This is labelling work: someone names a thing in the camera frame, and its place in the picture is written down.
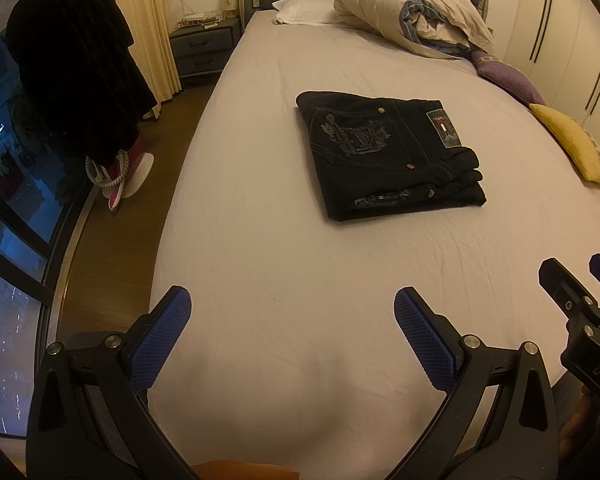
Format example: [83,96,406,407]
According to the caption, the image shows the beige curtain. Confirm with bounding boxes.
[82,0,183,103]

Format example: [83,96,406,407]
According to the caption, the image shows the bed with white sheet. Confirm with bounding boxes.
[147,10,600,480]

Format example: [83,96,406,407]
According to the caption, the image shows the dark framed glass window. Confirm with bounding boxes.
[0,10,96,441]

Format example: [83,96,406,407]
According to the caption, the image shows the cream wardrobe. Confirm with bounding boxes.
[490,0,600,161]

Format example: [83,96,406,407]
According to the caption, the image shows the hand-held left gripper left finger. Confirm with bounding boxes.
[25,285,201,480]

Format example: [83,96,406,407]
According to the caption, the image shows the dark denim pants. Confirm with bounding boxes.
[295,91,488,222]

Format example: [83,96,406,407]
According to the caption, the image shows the grey nightstand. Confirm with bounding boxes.
[169,16,242,78]

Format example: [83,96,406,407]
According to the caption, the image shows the rolled beige duvet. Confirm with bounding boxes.
[332,0,496,61]

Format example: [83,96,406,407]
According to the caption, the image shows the hanging black coat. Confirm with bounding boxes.
[5,0,156,161]

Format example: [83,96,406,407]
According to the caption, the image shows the orange clothing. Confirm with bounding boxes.
[190,459,301,480]

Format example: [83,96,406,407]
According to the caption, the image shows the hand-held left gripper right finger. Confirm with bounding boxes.
[393,286,561,480]

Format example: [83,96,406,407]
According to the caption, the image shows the white pillow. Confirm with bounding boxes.
[271,0,341,26]

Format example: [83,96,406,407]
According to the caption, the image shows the purple pillow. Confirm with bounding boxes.
[472,50,546,107]

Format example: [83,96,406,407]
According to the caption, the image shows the yellow pillow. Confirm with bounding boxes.
[528,103,600,186]

